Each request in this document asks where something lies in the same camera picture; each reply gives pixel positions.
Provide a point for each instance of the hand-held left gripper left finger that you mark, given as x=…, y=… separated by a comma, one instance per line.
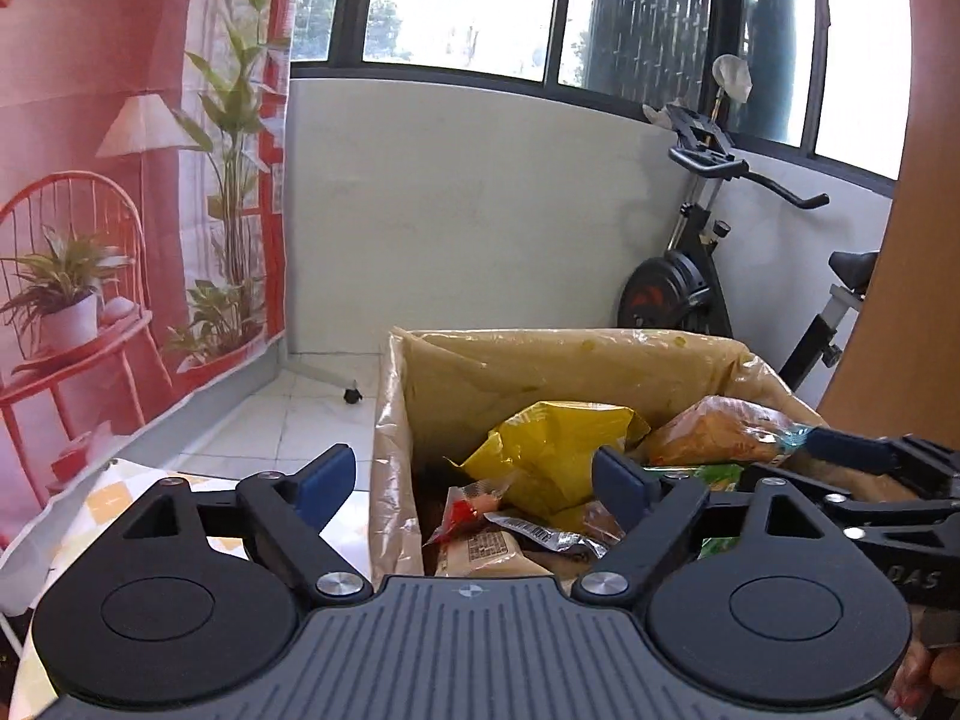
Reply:
x=326, y=480

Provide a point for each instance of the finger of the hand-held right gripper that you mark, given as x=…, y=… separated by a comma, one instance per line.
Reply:
x=847, y=450
x=892, y=510

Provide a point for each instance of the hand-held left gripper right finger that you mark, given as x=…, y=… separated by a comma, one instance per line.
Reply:
x=619, y=484

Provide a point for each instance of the green snack packet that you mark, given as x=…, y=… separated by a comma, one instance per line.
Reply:
x=720, y=476

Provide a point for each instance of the brown bread clear packet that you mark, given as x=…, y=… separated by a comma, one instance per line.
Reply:
x=712, y=427

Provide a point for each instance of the cardboard box with plastic liner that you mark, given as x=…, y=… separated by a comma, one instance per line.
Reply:
x=525, y=367

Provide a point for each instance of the person's right hand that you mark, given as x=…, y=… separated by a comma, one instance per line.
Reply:
x=915, y=679

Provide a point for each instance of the yellow snack packet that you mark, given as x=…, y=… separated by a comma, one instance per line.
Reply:
x=547, y=457

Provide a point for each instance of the stand foot with caster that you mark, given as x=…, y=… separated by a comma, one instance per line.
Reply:
x=350, y=394

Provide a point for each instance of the silver barcoded snack packet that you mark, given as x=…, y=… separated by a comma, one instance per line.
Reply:
x=540, y=529

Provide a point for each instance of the red snack packet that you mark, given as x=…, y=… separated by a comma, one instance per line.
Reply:
x=465, y=510

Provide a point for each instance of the black exercise bike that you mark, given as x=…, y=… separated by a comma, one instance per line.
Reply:
x=675, y=285

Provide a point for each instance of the floral checked tablecloth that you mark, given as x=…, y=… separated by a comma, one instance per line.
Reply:
x=105, y=499

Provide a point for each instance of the pink room backdrop poster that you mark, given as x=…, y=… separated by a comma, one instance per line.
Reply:
x=112, y=165

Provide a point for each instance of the white cloth bundle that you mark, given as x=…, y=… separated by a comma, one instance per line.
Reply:
x=731, y=75

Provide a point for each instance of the black framed window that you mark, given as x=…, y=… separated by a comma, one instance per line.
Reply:
x=345, y=15

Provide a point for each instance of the metal window grille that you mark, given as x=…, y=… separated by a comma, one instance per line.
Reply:
x=652, y=15

